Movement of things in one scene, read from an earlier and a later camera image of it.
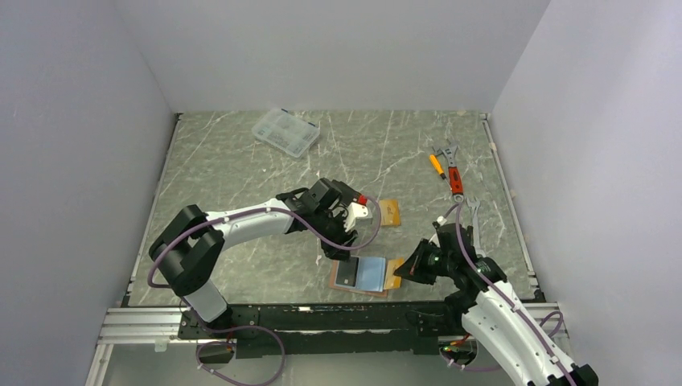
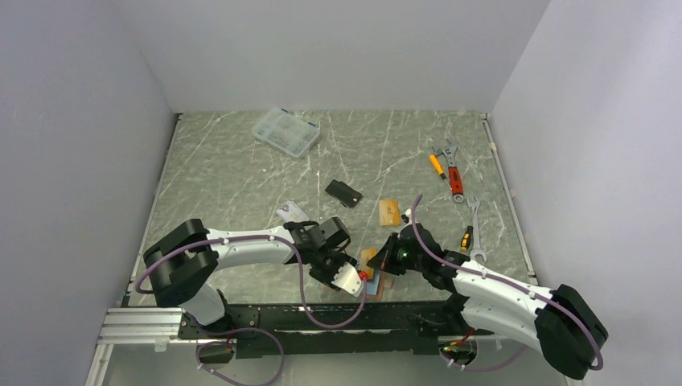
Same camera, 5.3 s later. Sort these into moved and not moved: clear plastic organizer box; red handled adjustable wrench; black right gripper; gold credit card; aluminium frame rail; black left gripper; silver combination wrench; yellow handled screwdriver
Moved: black left gripper; black right gripper; gold credit card
Not moved: silver combination wrench; red handled adjustable wrench; clear plastic organizer box; aluminium frame rail; yellow handled screwdriver
